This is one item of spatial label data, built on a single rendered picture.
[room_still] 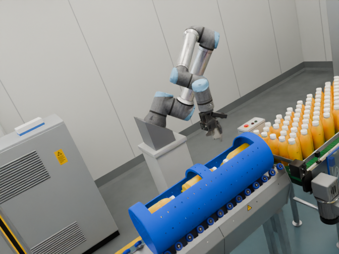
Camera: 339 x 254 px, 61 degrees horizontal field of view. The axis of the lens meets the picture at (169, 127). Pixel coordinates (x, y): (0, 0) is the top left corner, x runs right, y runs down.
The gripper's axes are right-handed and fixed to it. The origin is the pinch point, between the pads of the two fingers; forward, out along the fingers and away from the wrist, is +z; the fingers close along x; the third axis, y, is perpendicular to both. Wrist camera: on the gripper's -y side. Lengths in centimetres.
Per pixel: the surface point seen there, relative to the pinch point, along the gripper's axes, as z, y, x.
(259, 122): 20, -54, -19
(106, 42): -60, -54, -271
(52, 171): 25, 87, -149
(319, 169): 43, -50, 28
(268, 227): 88, -21, 1
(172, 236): 23, 55, 19
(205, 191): 13.3, 28.9, 16.7
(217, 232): 41, 30, 17
